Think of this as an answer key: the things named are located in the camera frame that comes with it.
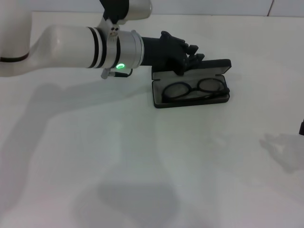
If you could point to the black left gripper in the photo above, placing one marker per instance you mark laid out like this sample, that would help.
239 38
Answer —
164 52

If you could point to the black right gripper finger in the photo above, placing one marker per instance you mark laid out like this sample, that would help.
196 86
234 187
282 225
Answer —
301 128

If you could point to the black glasses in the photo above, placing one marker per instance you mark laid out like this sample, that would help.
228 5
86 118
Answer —
194 89

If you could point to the black glasses case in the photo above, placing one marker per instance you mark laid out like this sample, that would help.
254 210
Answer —
190 104

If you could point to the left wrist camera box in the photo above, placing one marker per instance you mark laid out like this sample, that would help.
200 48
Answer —
137 9

